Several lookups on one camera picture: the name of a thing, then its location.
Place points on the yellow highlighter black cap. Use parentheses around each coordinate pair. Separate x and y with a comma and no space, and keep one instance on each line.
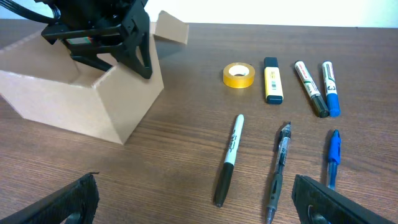
(273,84)

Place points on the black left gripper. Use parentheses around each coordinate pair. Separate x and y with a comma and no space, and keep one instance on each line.
(120,27)

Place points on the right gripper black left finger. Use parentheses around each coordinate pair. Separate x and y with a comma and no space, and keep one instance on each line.
(74,203)

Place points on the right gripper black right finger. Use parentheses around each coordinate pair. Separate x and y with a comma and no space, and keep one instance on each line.
(316,203)

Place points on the blue whiteboard marker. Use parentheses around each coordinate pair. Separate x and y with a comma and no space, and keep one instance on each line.
(330,89)

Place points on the brown cardboard box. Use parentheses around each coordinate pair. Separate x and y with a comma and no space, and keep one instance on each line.
(43,84)

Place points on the yellow tape roll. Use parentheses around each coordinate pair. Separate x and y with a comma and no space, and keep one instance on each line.
(238,75)

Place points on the blue gel pen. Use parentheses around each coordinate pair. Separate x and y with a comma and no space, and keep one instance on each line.
(334,159)

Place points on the black gel pen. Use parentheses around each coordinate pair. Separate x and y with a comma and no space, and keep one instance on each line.
(277,178)

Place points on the black sharpie marker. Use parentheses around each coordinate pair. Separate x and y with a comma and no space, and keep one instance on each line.
(229,162)

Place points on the black whiteboard marker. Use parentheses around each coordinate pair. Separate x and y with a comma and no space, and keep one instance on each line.
(319,105)

